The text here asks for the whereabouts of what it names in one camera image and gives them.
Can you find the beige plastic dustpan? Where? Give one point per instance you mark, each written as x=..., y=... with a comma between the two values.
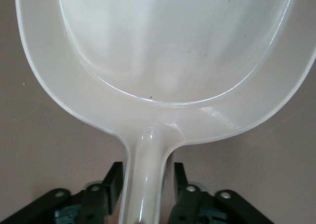
x=158, y=48

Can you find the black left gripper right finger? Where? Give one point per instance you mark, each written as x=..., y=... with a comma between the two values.
x=222, y=209

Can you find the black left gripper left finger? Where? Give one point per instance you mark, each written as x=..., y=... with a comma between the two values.
x=74, y=209

